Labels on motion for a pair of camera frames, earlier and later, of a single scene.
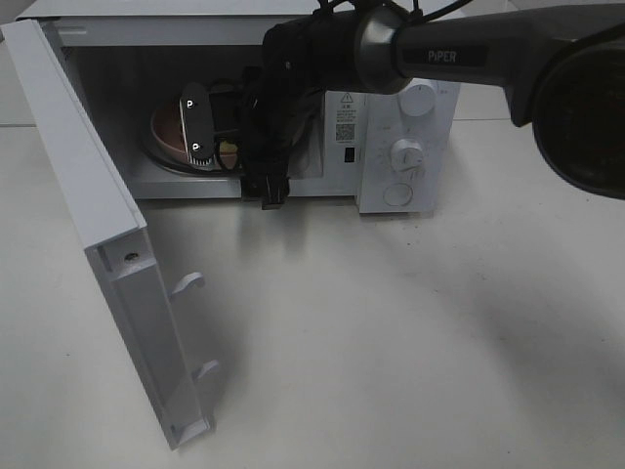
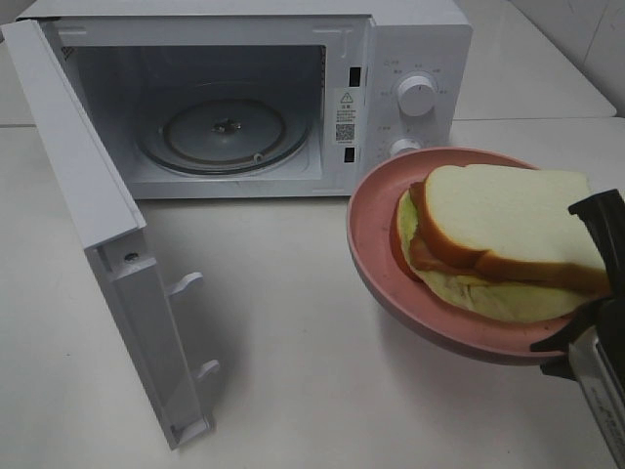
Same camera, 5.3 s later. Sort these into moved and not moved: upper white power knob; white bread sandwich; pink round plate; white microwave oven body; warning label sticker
Moved: white bread sandwich; pink round plate
Not moved: white microwave oven body; upper white power knob; warning label sticker
